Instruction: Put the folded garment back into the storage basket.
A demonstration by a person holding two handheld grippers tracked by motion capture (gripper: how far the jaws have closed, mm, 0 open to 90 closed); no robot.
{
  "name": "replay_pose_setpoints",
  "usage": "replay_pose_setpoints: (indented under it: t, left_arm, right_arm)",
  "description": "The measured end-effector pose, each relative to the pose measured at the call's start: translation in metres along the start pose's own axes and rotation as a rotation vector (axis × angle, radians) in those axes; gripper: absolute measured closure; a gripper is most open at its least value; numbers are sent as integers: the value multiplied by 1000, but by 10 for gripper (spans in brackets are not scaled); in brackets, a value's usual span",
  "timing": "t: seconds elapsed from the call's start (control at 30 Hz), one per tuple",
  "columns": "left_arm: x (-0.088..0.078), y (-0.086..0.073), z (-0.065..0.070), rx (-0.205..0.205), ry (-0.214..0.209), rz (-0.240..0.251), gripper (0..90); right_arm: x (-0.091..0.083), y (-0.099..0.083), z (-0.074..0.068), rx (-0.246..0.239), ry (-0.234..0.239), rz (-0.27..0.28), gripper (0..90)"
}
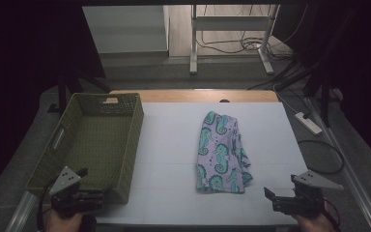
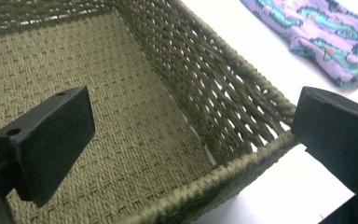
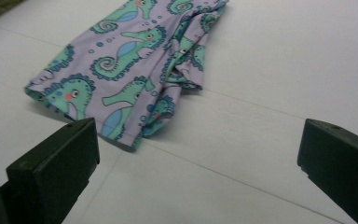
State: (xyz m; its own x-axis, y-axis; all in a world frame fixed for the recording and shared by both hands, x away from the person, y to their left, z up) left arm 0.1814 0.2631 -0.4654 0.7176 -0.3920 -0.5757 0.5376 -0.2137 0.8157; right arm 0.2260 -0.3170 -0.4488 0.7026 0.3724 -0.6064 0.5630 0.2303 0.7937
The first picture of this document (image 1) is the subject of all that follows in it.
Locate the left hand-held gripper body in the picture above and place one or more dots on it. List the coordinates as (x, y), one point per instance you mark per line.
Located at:
(65, 182)

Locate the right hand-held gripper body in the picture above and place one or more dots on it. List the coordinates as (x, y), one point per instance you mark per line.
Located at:
(306, 196)

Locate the green woven basket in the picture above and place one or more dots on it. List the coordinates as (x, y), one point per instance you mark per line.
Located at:
(103, 138)

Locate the seahorse print purple cloth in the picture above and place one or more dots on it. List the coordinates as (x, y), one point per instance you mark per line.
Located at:
(220, 151)

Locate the person's right hand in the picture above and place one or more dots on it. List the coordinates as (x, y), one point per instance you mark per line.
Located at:
(315, 224)

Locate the person's left hand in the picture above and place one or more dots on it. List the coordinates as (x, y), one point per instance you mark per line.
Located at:
(62, 222)

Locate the white power strip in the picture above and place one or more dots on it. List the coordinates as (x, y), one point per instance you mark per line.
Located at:
(308, 123)

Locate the black tripod stand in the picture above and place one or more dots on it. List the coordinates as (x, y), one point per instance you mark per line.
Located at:
(63, 92)
(325, 96)

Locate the white table mat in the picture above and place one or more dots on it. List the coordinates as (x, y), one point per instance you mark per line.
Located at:
(174, 145)

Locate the black table grommet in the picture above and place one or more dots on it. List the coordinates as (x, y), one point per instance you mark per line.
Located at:
(224, 101)

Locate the white cabinet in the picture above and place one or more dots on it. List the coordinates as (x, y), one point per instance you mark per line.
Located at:
(125, 29)

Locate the aluminium rail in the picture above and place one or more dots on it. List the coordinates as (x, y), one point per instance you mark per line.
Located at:
(351, 180)
(22, 211)

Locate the white metal desk frame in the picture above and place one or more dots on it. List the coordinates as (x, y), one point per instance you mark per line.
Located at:
(193, 38)

